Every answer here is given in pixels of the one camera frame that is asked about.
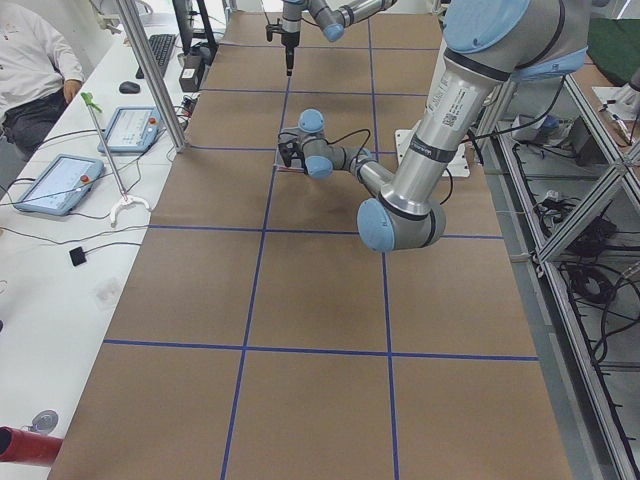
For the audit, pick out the far blue teach pendant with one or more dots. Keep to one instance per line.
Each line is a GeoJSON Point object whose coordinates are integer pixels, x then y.
{"type": "Point", "coordinates": [132, 130]}

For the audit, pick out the blue teach pendant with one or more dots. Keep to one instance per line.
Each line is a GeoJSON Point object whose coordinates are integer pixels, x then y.
{"type": "Point", "coordinates": [132, 130]}
{"type": "Point", "coordinates": [61, 186]}

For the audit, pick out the person in white shirt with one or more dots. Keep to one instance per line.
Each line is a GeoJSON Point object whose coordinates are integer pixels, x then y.
{"type": "Point", "coordinates": [40, 76]}

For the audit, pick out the round metal grommet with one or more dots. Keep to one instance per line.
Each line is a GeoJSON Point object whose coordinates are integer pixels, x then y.
{"type": "Point", "coordinates": [44, 422]}

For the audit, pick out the blue tape strip lengthwise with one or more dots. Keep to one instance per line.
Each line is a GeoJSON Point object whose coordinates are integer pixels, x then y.
{"type": "Point", "coordinates": [247, 331]}

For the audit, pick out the pink towel with white edge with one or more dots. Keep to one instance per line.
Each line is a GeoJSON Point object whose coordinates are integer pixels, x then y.
{"type": "Point", "coordinates": [290, 169]}

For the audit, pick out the black keyboard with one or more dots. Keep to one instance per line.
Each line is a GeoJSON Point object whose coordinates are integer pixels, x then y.
{"type": "Point", "coordinates": [162, 47]}

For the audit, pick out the small black square pad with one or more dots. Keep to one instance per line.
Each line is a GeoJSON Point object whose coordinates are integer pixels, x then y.
{"type": "Point", "coordinates": [78, 256]}

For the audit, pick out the green cloth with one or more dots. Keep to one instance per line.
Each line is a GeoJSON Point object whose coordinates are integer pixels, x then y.
{"type": "Point", "coordinates": [613, 46]}

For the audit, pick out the aluminium frame rail structure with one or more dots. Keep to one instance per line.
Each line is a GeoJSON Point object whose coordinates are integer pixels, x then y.
{"type": "Point", "coordinates": [563, 161]}

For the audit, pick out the black computer mouse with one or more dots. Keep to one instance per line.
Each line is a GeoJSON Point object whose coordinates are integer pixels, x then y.
{"type": "Point", "coordinates": [129, 87]}

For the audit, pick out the aluminium frame post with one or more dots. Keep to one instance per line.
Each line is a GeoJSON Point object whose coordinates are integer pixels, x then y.
{"type": "Point", "coordinates": [137, 36]}

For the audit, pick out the black monitor stand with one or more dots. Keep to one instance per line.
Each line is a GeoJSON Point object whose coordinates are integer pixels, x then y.
{"type": "Point", "coordinates": [196, 34]}

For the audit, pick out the red cylinder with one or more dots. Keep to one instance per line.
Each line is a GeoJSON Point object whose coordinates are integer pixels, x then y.
{"type": "Point", "coordinates": [25, 447]}

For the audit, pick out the black power box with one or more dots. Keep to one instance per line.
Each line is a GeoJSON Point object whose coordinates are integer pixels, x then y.
{"type": "Point", "coordinates": [192, 73]}

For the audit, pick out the reacher grabber stick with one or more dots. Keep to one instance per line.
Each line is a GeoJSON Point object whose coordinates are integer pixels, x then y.
{"type": "Point", "coordinates": [126, 199]}

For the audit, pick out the near blue teach pendant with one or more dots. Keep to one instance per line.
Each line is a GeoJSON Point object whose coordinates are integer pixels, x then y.
{"type": "Point", "coordinates": [61, 186]}

